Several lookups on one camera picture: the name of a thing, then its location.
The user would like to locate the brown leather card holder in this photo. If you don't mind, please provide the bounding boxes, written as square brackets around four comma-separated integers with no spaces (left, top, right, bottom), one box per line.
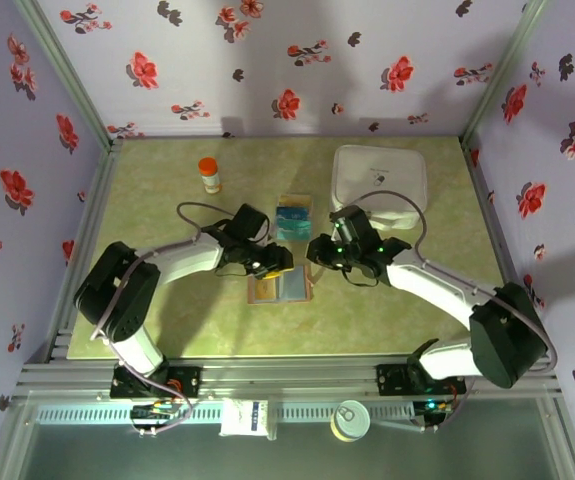
[246,264,315,305]

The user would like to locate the clear acrylic slotted box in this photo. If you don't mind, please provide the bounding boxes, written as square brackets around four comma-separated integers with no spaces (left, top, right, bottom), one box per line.
[274,192,315,245]

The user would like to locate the white square container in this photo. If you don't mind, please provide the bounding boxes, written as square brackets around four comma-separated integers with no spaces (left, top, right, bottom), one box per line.
[331,144,429,231]

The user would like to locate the orange capped supplement bottle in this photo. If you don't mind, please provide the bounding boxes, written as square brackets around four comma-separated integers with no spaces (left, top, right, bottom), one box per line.
[197,157,223,196]

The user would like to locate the white paper packet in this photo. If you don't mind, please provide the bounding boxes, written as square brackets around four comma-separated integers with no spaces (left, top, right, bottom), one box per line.
[219,398,271,438]

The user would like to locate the tin can with pull tab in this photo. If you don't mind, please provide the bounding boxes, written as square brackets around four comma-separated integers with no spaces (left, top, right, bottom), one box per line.
[330,398,372,443]

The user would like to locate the small controller circuit board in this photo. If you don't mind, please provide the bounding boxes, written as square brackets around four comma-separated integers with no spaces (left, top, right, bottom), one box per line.
[130,399,181,435]
[413,397,454,432]

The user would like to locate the grey metal sheet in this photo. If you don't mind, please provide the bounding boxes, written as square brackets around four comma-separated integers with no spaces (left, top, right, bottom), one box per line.
[0,397,575,480]

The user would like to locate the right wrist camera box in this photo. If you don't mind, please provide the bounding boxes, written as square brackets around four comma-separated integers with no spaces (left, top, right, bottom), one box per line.
[328,204,374,246]

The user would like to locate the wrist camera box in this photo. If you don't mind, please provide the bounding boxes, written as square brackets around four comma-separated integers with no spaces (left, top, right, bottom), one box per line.
[230,203,272,245]
[328,204,374,246]

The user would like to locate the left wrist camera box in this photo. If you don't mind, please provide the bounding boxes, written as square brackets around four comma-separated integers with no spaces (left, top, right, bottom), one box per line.
[230,203,272,245]

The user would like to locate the right arm lilac cable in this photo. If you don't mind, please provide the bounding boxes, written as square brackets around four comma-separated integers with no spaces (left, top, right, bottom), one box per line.
[346,190,559,434]

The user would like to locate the aluminium frame cross rails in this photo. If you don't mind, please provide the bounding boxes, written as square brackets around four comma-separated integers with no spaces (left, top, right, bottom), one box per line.
[11,355,566,401]

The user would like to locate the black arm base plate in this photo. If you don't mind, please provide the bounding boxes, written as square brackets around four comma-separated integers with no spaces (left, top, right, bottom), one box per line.
[110,365,202,400]
[375,363,467,399]

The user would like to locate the aluminium frame side rail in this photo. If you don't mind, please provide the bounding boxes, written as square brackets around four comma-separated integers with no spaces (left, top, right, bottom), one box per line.
[21,139,124,364]
[459,134,553,359]

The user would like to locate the slotted white cable duct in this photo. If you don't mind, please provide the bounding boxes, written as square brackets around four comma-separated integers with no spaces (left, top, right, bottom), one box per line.
[34,402,418,426]

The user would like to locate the aluminium corner post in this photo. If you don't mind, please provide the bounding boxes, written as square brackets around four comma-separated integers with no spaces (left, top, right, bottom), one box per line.
[459,0,551,146]
[12,0,121,149]

